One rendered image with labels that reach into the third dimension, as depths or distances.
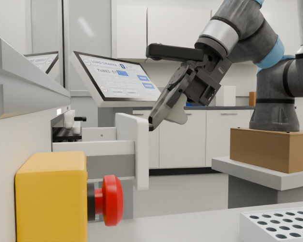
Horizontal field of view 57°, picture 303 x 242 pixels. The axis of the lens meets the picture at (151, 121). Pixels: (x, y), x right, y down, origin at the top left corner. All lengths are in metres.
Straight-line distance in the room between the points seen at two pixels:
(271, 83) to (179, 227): 0.61
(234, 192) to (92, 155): 0.66
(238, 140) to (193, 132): 2.71
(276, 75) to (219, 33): 0.38
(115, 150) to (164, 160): 3.20
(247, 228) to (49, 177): 0.30
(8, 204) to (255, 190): 0.82
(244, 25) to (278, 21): 4.48
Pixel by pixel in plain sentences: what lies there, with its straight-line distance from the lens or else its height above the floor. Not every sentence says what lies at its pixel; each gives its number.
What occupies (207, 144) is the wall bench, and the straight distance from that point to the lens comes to 3.74.
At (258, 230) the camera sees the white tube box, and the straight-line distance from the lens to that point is 0.40.
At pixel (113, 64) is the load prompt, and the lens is 1.55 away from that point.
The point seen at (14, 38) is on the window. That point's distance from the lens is 0.30.
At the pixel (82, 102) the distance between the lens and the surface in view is 2.22.
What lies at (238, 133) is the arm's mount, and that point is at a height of 0.85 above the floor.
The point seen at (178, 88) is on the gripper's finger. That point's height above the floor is 0.98.
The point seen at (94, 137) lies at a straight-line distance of 0.67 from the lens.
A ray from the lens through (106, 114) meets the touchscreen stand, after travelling 1.49.
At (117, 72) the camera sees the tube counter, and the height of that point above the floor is 1.11.
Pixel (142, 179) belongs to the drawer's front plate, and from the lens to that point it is 0.43.
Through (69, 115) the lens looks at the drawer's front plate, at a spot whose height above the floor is 0.92.
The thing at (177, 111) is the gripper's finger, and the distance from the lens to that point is 0.55.
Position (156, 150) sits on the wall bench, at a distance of 3.58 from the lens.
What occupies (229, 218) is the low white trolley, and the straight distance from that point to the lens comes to 0.51.
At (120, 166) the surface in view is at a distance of 0.44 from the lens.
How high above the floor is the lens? 0.95
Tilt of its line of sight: 4 degrees down
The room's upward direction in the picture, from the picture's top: straight up
